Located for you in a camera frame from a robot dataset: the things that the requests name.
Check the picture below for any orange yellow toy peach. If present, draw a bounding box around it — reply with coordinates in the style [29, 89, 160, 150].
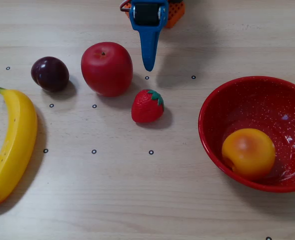
[221, 128, 276, 181]

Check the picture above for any red speckled enamel bowl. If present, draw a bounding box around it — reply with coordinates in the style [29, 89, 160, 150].
[198, 75, 295, 193]

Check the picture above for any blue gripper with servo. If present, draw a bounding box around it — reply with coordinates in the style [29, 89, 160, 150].
[130, 0, 169, 72]

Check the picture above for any dark purple toy plum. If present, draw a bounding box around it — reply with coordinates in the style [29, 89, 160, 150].
[30, 56, 70, 93]

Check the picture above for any red toy strawberry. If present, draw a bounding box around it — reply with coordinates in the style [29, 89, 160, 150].
[131, 89, 165, 124]

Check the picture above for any red white black servo cable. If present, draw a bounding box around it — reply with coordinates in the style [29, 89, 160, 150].
[119, 0, 133, 13]

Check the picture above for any yellow toy banana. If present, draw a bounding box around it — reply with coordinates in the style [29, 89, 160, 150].
[0, 86, 38, 210]

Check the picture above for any red toy apple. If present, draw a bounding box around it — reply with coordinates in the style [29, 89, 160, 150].
[80, 41, 134, 98]

